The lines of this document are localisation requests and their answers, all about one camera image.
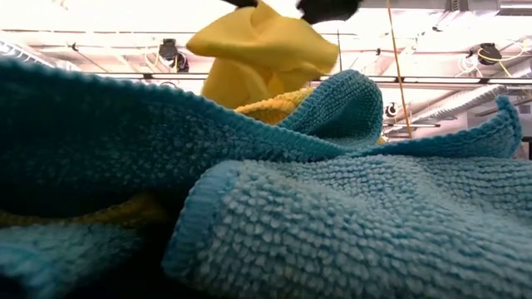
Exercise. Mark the blue microfiber towel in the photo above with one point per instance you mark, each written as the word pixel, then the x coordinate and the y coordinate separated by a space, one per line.
pixel 104 137
pixel 457 139
pixel 50 257
pixel 353 228

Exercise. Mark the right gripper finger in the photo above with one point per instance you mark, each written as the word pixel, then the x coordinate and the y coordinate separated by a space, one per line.
pixel 328 10

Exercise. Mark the silver ribbed air duct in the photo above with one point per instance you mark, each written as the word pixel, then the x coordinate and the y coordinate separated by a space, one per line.
pixel 16 52
pixel 461 101

